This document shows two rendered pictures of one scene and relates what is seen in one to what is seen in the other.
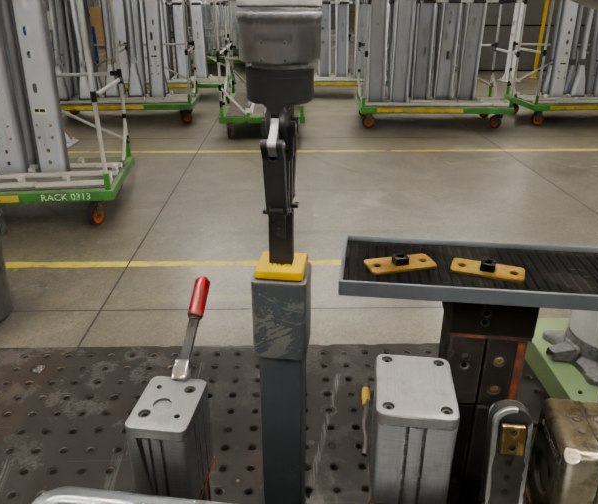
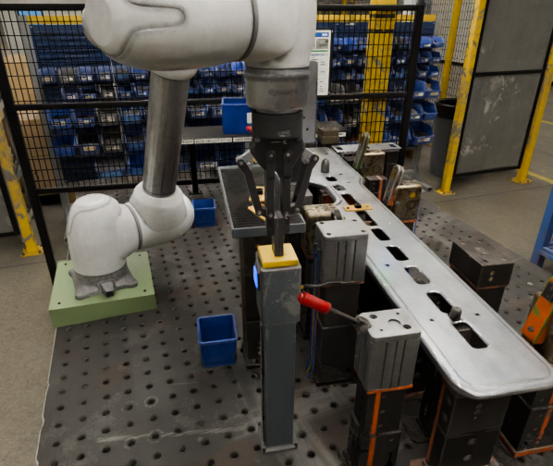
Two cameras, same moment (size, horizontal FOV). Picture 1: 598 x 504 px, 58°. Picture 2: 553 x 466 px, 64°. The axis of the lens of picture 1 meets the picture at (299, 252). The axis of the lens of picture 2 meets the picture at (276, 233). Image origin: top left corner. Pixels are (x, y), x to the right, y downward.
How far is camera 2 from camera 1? 1.05 m
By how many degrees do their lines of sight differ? 94
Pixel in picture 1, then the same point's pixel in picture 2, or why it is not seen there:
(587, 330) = (111, 263)
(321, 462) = (221, 426)
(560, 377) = (129, 296)
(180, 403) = (387, 315)
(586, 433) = (325, 209)
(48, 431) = not seen: outside the picture
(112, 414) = not seen: outside the picture
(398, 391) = (351, 229)
